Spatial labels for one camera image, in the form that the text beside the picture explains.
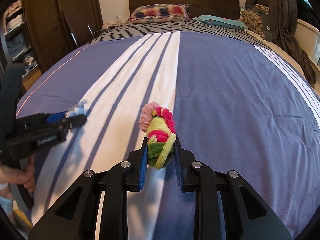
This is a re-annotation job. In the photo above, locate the left hand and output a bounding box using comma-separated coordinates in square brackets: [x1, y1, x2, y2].
[1, 155, 35, 193]

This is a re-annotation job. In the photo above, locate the brown curtain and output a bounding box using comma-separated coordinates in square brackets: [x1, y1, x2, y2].
[245, 0, 316, 85]

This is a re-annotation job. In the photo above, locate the blue white striped blanket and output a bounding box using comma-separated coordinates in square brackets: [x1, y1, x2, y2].
[16, 31, 320, 240]

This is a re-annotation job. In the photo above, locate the teal pillow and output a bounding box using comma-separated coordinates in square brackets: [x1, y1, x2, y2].
[193, 15, 248, 30]

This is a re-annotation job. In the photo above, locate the patterned brown cushion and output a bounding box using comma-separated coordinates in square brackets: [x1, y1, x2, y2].
[240, 4, 273, 42]

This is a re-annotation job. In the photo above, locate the dark wooden headboard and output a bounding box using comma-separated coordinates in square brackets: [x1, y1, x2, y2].
[129, 0, 240, 20]

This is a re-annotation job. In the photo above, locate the dark wooden chair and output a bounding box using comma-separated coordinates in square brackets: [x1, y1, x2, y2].
[62, 9, 94, 48]

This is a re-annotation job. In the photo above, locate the colourful chenille scrunchie toy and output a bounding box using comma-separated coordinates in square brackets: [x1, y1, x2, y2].
[139, 101, 177, 170]

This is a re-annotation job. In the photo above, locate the plaid red blue pillow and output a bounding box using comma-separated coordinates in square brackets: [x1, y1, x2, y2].
[126, 3, 190, 24]

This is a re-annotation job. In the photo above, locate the black white patterned sheet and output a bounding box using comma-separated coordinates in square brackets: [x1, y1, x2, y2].
[92, 20, 270, 49]

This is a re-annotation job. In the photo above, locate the white storage box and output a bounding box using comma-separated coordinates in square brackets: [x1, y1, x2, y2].
[295, 19, 319, 64]

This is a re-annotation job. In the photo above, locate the blue white knotted rope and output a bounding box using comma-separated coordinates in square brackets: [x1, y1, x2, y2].
[64, 99, 89, 119]

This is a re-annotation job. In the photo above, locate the dark wooden wardrobe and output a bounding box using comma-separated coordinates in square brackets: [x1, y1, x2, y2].
[0, 0, 103, 91]

